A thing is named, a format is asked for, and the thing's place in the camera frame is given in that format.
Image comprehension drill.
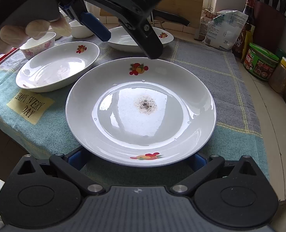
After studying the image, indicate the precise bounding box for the deep white fruit dish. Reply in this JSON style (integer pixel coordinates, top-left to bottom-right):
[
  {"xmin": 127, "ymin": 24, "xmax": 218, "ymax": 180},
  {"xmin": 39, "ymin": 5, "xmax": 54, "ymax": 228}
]
[{"xmin": 16, "ymin": 41, "xmax": 100, "ymax": 93}]

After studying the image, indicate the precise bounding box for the large white fruit plate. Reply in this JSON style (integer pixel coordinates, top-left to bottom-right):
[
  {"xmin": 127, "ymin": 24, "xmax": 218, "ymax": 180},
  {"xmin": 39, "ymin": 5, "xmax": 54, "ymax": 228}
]
[{"xmin": 65, "ymin": 57, "xmax": 216, "ymax": 168}]

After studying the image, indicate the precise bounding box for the left gloved hand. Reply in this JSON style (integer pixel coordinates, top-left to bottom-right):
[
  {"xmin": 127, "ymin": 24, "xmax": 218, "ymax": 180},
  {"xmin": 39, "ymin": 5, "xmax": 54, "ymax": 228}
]
[{"xmin": 0, "ymin": 14, "xmax": 71, "ymax": 54}]

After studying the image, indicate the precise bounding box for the plain white bowl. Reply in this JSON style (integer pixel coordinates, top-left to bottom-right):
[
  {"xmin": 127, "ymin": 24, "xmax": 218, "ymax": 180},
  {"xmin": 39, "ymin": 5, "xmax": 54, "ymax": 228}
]
[{"xmin": 69, "ymin": 20, "xmax": 94, "ymax": 39}]

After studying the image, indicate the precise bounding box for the far white fruit dish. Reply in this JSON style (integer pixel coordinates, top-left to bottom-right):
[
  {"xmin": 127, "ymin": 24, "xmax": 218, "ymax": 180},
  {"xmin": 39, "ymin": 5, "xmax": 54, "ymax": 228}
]
[{"xmin": 108, "ymin": 26, "xmax": 174, "ymax": 53}]

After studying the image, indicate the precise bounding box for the bamboo cutting board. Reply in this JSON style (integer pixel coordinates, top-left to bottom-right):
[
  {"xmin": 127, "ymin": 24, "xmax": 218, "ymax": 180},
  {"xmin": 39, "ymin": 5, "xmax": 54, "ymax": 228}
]
[{"xmin": 155, "ymin": 0, "xmax": 203, "ymax": 34}]

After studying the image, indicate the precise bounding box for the small floral white bowl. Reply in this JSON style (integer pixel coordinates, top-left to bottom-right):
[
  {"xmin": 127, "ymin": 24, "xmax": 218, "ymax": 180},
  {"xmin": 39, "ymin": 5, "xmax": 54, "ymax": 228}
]
[{"xmin": 20, "ymin": 32, "xmax": 56, "ymax": 60}]

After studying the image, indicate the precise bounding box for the yellow happy every day label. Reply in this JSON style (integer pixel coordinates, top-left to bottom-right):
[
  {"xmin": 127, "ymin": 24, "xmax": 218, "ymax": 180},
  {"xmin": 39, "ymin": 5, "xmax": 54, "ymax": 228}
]
[{"xmin": 7, "ymin": 89, "xmax": 55, "ymax": 125}]

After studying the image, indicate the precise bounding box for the white plastic food bag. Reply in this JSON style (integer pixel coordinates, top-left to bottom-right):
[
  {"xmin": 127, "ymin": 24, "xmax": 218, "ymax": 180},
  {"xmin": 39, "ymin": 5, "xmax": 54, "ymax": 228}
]
[{"xmin": 198, "ymin": 10, "xmax": 248, "ymax": 51}]

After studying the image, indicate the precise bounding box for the dark soy sauce bottle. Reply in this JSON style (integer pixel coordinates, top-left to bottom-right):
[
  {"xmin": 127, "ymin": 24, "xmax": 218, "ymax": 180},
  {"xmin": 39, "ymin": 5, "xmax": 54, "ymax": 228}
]
[{"xmin": 232, "ymin": 0, "xmax": 255, "ymax": 59}]

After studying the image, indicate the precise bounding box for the green lidded sauce jar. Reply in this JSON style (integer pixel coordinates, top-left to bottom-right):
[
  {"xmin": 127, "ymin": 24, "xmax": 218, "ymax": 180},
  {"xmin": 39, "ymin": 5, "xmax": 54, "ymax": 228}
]
[{"xmin": 243, "ymin": 43, "xmax": 279, "ymax": 81}]

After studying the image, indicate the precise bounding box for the yellow lidded spice jar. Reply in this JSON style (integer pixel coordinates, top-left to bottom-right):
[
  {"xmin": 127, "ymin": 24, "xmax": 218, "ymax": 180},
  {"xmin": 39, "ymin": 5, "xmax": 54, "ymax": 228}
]
[{"xmin": 268, "ymin": 57, "xmax": 286, "ymax": 94}]

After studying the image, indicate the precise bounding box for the dark red knife block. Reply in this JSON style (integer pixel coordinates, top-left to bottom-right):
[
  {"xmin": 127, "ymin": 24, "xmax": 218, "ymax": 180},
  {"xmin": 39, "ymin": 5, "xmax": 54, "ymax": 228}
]
[{"xmin": 253, "ymin": 0, "xmax": 286, "ymax": 52}]

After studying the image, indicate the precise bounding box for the kitchen knife black handle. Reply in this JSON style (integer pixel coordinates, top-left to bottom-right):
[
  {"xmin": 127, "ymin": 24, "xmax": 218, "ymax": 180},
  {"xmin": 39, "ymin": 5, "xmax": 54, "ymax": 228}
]
[{"xmin": 152, "ymin": 9, "xmax": 190, "ymax": 26}]

